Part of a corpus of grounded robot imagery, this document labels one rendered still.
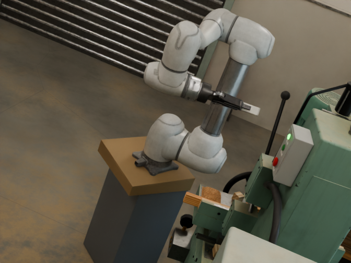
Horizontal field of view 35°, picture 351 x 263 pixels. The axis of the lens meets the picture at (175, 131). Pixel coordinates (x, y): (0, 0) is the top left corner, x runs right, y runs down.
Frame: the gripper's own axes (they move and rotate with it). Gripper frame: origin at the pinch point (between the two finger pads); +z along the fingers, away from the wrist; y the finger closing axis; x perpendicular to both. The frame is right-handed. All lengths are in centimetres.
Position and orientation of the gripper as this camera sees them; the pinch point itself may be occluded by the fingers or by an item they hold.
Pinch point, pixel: (249, 109)
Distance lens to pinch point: 210.6
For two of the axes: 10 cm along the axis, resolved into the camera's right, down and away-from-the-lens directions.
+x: 3.2, -9.3, 1.7
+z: 9.4, 3.3, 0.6
